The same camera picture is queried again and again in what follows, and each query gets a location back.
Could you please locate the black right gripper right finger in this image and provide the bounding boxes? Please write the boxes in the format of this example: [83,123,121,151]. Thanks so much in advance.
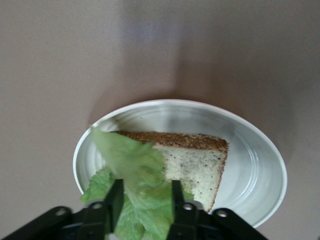
[167,179,270,240]

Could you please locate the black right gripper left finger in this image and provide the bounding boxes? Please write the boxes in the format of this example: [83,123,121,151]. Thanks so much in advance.
[0,178,125,240]

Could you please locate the green lettuce leaf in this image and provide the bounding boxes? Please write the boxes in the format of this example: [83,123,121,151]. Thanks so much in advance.
[79,125,195,240]

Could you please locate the beige plate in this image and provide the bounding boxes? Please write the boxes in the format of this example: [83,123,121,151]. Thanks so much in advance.
[72,99,288,229]

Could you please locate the brown bread slice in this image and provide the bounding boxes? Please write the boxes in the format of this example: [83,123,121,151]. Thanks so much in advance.
[109,130,230,214]

